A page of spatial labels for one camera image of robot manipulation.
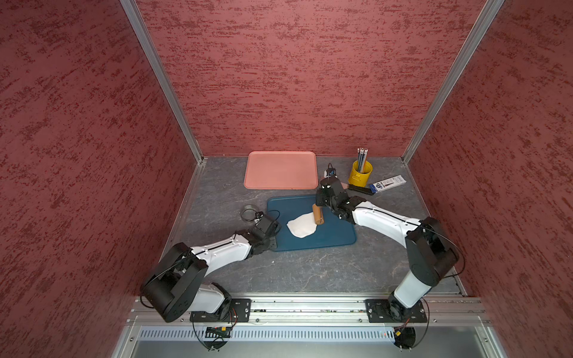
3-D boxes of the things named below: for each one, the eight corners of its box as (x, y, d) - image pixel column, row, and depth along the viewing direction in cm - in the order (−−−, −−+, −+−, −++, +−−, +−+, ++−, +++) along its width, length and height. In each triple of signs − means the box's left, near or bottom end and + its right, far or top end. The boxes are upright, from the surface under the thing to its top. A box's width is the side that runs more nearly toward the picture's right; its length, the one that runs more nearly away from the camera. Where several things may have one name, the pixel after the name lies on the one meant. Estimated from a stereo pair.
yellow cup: (350, 188, 110) (354, 174, 102) (347, 174, 116) (351, 160, 108) (368, 188, 110) (375, 174, 102) (365, 174, 116) (370, 160, 108)
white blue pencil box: (374, 193, 109) (375, 191, 107) (368, 186, 112) (370, 183, 110) (405, 183, 113) (407, 181, 111) (399, 176, 116) (401, 174, 114)
